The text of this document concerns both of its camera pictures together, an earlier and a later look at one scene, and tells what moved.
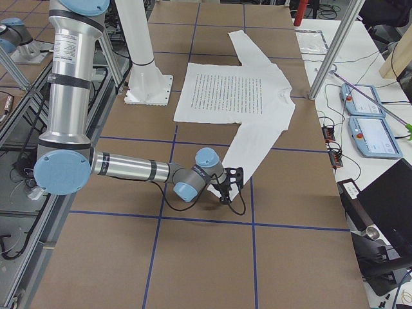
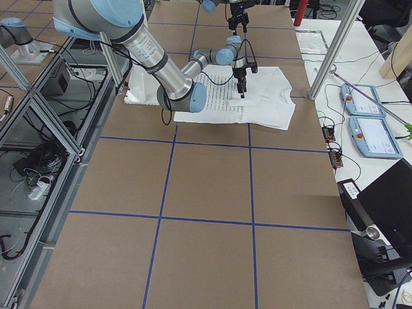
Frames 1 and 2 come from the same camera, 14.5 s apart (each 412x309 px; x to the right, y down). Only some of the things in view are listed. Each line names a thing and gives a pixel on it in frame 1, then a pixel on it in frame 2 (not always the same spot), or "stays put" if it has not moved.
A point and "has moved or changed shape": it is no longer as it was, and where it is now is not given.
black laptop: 387,202 stays put
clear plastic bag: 311,41 stays put
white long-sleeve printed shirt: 254,94 has moved or changed shape
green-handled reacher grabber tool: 408,126 stays put
